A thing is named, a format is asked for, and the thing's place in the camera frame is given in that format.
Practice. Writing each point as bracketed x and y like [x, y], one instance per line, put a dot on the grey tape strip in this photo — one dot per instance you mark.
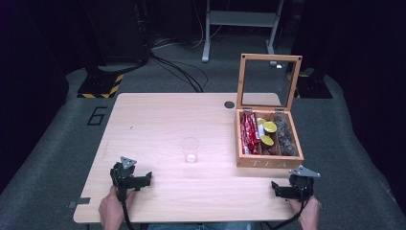
[80, 202]

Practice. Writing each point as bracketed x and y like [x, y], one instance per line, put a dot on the pile of dark tea pieces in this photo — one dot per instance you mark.
[286, 137]

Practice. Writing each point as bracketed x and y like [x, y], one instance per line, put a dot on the clear plastic cup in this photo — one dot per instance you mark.
[190, 150]

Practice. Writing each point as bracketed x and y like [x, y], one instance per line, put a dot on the black round table grommet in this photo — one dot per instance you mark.
[229, 104]

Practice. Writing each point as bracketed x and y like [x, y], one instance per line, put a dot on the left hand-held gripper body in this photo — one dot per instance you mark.
[123, 179]

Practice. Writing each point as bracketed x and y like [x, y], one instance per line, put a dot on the person's left hand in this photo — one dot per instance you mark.
[111, 209]

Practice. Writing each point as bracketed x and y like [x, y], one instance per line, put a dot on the stack of red packets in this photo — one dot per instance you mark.
[249, 132]

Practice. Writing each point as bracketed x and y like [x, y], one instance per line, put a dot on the black equipment cabinet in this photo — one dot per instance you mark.
[118, 32]

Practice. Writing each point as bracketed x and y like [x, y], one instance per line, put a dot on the person's right hand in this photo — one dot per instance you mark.
[309, 214]

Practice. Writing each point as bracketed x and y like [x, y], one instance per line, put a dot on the white metal stand frame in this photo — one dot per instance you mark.
[242, 18]

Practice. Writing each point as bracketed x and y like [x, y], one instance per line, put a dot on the black yellow striped base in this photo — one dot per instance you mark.
[101, 86]

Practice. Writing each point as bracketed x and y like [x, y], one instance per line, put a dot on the person's blue jeans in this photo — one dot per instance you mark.
[201, 226]

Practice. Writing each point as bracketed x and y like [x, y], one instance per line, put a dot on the black stand base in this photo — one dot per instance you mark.
[314, 87]

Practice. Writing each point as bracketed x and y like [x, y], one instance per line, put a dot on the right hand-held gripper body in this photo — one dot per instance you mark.
[301, 187]

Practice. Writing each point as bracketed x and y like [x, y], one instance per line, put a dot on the yellow lid capsule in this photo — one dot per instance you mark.
[261, 121]
[270, 126]
[266, 140]

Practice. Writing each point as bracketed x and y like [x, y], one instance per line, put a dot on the wooden box with window lid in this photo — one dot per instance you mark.
[271, 161]

